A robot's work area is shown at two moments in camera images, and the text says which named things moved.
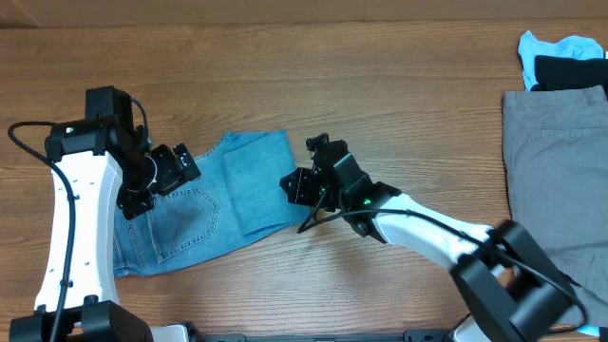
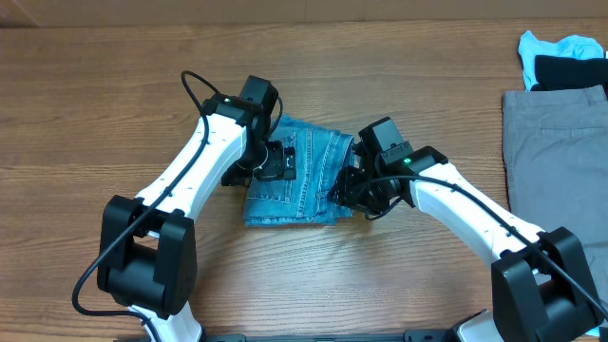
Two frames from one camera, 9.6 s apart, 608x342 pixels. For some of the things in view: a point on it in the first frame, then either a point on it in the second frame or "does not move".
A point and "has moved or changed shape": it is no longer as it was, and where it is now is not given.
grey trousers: (556, 143) does not move
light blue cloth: (569, 47) does not move
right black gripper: (299, 194) to (347, 189)
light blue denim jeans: (237, 193) has moved or changed shape
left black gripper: (173, 177) to (275, 166)
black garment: (555, 73) does not move
